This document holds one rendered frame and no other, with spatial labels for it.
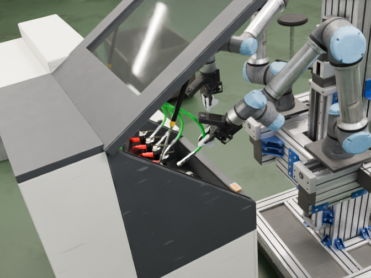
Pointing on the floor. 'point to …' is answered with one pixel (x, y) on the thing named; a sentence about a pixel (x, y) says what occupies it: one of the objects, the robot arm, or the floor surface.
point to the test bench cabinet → (224, 261)
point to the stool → (297, 20)
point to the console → (49, 40)
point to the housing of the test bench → (61, 171)
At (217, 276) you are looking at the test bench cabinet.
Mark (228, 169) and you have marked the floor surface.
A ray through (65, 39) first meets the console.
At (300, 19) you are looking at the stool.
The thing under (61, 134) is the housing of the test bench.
